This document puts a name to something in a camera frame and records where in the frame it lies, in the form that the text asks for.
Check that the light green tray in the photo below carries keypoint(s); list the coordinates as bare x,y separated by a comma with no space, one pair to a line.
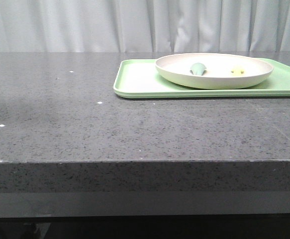
139,79

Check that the white curtain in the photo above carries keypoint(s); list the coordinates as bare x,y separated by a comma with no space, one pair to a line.
144,25

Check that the beige round plate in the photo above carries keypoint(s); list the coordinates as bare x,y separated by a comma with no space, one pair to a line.
176,69

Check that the yellow plastic fork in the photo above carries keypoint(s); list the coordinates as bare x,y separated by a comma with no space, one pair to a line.
237,70

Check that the sage green spoon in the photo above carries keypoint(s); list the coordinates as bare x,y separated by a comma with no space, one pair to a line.
198,69

